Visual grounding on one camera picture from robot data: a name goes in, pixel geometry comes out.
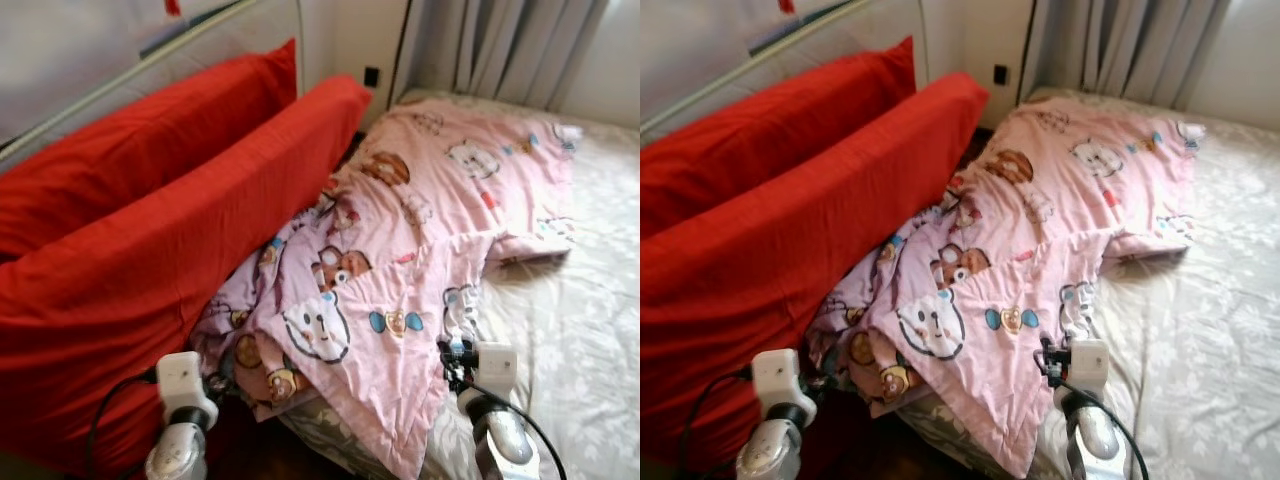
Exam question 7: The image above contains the grey white upright mattress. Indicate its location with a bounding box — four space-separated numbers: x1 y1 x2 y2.
640 0 926 141
0 0 306 173

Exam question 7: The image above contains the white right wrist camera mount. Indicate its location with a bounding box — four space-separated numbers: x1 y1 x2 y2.
1068 339 1111 396
472 343 518 401

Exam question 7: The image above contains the pink cartoon bear blanket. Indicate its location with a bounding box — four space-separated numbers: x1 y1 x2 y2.
188 97 584 480
805 95 1206 479

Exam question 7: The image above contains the red fabric cushion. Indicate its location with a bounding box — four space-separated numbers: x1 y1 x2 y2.
640 72 991 476
640 36 917 239
0 38 299 263
0 74 373 479

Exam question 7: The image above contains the grey pleated curtain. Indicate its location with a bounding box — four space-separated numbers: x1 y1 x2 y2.
395 0 609 111
1020 0 1233 109

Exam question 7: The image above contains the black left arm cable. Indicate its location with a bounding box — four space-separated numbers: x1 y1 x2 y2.
680 368 756 480
88 368 161 480

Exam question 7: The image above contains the bed with beige floral sheet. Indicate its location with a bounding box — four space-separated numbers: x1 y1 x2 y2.
280 88 641 480
895 85 1280 480

